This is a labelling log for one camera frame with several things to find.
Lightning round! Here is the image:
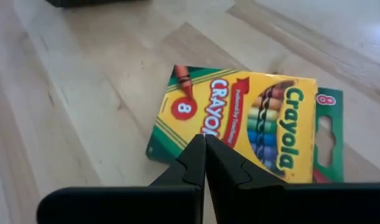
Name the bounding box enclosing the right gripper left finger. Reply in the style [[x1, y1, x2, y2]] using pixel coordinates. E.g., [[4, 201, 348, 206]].
[[37, 133, 206, 224]]

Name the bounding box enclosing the black slotted plastic basket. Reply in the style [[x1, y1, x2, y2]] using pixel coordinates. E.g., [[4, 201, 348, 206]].
[[45, 0, 141, 8]]

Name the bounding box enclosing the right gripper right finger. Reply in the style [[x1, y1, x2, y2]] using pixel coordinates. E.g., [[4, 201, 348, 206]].
[[205, 134, 380, 224]]

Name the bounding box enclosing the dark packet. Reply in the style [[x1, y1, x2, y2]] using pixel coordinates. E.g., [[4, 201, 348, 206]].
[[145, 64, 345, 184]]

